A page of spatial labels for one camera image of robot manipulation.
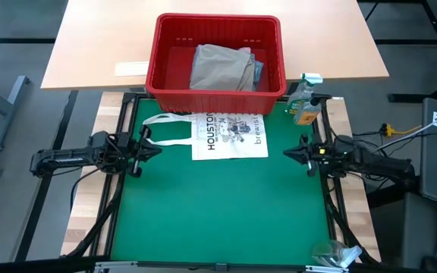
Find green-label spray bottle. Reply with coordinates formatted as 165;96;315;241
285;73;324;116

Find orange-label pump bottle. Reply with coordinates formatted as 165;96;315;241
294;93;333;127

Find light wooden desk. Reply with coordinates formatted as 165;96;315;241
40;0;390;91

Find grey metal desk leg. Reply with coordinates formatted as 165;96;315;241
0;74;30;152

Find black table frame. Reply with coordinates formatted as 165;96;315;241
89;92;356;273

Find clear spray bottle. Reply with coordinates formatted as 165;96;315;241
311;240;363;269

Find silver aluminium bracket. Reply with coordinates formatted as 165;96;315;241
93;260;138;273
304;264;349;273

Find red plastic laundry bin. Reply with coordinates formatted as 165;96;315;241
145;13;288;116

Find green table mat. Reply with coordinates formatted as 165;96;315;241
110;97;332;266

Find black desk foot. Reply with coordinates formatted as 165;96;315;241
388;75;437;103

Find white paper label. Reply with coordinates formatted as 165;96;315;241
114;61;150;77

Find white printed tote bag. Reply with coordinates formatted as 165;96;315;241
141;112;269;162

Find khaki trousers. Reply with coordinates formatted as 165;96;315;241
189;43;257;92

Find light blue jeans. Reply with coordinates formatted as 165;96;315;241
251;53;265;92

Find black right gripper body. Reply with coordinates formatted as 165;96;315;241
309;142;343;170

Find yellow plug cable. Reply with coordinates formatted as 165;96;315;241
379;123;423;137

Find black frame strut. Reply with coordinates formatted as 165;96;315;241
66;181;124;259
324;181;379;263

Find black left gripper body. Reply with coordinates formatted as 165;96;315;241
118;130;146;171

